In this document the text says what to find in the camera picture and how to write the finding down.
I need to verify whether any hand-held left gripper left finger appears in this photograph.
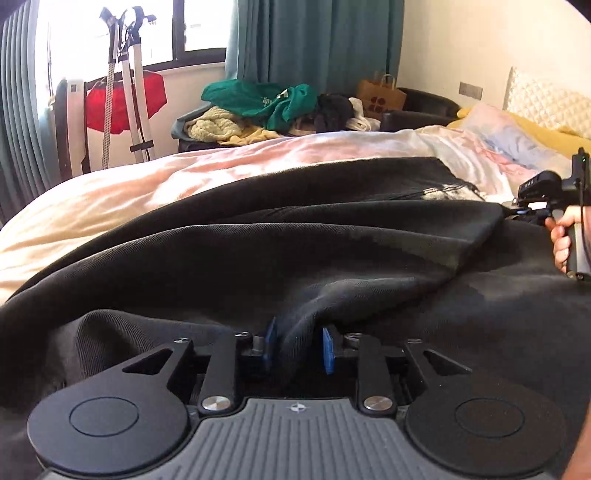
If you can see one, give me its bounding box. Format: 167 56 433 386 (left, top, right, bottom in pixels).
121 318 278 414

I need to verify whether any dark laundry basket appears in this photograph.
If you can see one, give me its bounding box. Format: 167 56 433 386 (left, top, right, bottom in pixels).
171 105 222 155

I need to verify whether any white cloth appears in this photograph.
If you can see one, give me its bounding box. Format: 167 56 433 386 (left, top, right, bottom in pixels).
346 97 383 132

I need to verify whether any white pink duvet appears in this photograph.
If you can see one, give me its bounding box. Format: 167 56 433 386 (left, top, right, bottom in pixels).
0 126 518 305

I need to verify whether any black fluffy garment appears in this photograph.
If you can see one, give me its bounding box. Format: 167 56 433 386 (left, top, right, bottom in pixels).
295 92 355 136

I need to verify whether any black leather armchair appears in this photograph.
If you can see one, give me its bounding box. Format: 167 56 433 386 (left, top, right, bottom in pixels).
379 87 462 132

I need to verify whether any grey pleated curtain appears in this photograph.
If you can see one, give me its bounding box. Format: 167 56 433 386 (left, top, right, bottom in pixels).
0 7 63 227

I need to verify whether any brown paper bag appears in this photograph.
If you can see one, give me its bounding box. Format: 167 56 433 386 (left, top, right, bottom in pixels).
355 73 408 120

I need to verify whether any yellow cloth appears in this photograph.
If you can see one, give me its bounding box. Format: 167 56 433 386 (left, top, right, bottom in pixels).
218 127 283 147

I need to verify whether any red garment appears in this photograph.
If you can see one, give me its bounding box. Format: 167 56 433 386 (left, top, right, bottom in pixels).
84 71 168 136

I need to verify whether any cream knitted garment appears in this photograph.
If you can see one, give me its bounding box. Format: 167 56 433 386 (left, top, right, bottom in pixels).
184 105 243 144

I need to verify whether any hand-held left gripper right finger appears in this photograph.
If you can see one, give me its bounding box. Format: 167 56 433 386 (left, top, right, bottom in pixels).
322 325 472 414

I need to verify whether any white air purifier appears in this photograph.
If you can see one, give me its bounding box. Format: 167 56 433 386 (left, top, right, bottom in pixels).
54 78 88 178

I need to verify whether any teal curtain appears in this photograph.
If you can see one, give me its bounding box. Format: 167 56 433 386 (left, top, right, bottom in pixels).
224 0 405 97

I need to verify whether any yellow pillow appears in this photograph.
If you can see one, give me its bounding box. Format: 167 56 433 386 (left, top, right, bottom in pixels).
445 107 591 160

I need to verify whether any white textured pillow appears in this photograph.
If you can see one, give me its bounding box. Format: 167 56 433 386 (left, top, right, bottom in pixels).
502 66 591 139

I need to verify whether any garment steamer stand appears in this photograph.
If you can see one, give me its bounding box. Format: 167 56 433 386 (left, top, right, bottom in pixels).
99 6 158 172

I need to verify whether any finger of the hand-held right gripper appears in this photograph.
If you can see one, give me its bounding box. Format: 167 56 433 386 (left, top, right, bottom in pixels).
502 199 539 225

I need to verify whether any green garment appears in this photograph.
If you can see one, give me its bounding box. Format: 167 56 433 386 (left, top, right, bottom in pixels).
201 79 319 132

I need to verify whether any person's right hand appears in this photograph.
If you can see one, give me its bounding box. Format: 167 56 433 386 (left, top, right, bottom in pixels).
545 205 579 276

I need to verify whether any dark window frame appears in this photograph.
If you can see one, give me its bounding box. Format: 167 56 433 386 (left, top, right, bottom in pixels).
46 0 238 75

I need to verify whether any pastel printed pillow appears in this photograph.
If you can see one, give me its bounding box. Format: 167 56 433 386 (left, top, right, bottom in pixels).
455 102 573 174

